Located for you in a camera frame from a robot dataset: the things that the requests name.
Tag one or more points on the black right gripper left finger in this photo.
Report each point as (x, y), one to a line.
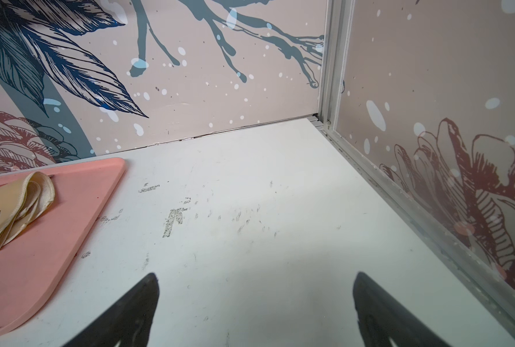
(127, 322)

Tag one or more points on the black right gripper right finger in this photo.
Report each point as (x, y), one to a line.
(383, 321)

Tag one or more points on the pink plastic tray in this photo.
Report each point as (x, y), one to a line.
(32, 265)

